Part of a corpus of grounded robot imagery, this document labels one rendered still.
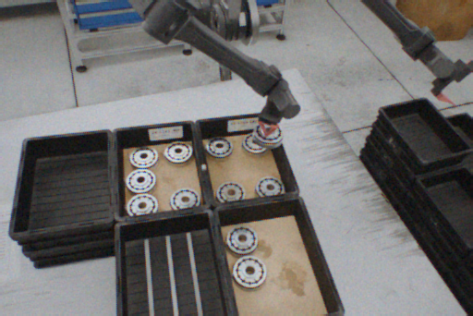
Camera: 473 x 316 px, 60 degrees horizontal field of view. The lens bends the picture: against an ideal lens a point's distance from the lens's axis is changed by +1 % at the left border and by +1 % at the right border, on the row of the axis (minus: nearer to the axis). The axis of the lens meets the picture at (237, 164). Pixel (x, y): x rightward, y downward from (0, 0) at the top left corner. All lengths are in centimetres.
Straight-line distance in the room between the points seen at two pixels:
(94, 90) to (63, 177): 168
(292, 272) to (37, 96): 241
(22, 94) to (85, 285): 206
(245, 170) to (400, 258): 64
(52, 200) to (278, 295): 82
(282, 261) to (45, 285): 77
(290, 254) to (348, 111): 191
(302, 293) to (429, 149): 127
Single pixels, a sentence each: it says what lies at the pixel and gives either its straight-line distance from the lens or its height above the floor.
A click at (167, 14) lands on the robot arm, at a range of 91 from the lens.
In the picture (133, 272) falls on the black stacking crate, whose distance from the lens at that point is 132.
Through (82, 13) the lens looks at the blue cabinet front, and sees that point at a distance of 316.
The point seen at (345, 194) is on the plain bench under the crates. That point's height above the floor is 70.
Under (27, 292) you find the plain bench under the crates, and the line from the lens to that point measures 154.
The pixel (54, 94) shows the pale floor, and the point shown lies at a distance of 323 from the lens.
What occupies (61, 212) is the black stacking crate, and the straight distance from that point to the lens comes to 149.
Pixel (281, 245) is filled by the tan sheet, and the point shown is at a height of 83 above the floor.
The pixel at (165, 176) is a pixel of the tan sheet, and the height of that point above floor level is 83.
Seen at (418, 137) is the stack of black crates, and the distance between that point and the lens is 236.
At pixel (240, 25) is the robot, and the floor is 116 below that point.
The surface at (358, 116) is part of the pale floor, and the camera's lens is 308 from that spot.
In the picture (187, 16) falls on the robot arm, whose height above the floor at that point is 153.
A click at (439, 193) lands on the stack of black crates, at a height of 38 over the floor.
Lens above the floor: 202
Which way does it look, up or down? 51 degrees down
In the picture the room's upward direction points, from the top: 5 degrees clockwise
